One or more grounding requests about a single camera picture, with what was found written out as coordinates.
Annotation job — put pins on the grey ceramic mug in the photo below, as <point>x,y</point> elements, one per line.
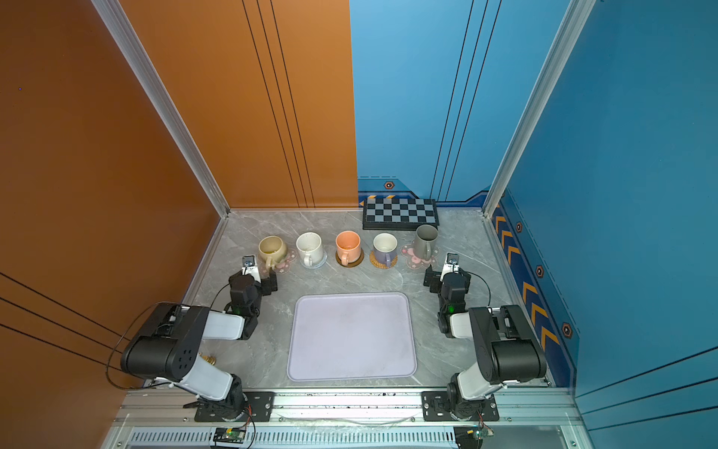
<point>425,241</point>

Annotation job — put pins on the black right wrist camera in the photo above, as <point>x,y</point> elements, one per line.
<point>451,265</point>

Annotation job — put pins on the orange ceramic mug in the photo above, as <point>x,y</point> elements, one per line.
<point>348,245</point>

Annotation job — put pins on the purple white ceramic mug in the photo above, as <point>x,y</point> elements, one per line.
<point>386,245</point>

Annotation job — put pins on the pink cherry blossom coaster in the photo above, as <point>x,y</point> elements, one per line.
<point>287,261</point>
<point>416,263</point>

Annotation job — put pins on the black silver chessboard box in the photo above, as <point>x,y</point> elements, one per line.
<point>399,214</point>

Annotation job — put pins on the aluminium corner post left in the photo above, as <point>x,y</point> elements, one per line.
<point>118,24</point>

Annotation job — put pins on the brown wooden round coaster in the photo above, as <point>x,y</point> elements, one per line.
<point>350,265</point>

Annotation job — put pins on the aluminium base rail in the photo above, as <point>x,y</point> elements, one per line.
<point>360,417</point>

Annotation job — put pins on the woven rattan round coaster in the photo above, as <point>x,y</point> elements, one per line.
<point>381,262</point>

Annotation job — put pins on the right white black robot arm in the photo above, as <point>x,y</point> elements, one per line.
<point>506,348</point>

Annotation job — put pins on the aluminium corner post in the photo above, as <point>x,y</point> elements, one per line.
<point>118,24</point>
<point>563,44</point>

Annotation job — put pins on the left green circuit board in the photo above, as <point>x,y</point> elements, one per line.
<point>234,437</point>

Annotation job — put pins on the small brass colourful trinkets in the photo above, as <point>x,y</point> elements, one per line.
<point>211,359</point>

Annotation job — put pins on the aluminium corner post right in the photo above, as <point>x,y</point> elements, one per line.
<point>563,44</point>

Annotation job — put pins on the lavender rectangular tray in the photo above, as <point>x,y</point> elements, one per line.
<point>340,337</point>

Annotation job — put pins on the grey woven round coaster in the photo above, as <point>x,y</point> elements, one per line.
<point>309,262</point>

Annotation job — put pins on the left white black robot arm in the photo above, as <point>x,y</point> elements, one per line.
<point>166,347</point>

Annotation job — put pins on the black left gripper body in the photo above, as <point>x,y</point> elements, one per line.
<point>261,291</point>

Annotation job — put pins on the yellow ceramic mug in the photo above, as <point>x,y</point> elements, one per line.
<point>272,251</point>

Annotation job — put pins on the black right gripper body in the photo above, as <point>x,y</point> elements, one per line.
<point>437,287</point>

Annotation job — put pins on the right small circuit board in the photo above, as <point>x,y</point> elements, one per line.
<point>471,437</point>

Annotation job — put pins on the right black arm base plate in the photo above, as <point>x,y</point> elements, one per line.
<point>439,406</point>

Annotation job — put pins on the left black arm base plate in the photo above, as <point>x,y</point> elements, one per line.
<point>257,404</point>

